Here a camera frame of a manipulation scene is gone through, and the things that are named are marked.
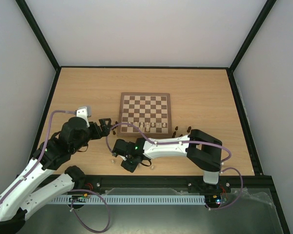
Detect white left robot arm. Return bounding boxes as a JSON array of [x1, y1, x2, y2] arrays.
[[0, 117, 111, 234]]

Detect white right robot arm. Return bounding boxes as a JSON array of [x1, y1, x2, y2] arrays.
[[112, 129, 223, 191]]

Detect wooden chess board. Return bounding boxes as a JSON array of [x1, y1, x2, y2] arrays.
[[117, 92, 172, 138]]

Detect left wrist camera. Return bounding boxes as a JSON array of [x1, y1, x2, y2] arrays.
[[76, 106, 92, 119]]

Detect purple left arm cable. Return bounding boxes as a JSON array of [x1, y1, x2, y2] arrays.
[[0, 110, 78, 215]]

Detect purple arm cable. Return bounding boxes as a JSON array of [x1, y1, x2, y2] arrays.
[[0, 110, 78, 215], [105, 122, 244, 211]]

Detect white slotted cable duct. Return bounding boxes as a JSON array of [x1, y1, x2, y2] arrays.
[[49, 195, 206, 205]]

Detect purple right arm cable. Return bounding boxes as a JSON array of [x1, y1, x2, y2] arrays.
[[105, 122, 244, 211]]

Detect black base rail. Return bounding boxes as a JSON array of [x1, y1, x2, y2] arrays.
[[77, 175, 276, 194]]

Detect black frame post left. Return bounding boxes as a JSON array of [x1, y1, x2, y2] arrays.
[[15, 0, 60, 71]]

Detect black frame post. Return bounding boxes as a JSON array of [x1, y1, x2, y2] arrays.
[[229, 0, 277, 73], [15, 0, 60, 71]]

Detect black frame post right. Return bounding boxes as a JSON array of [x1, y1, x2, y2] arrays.
[[229, 0, 277, 73]]

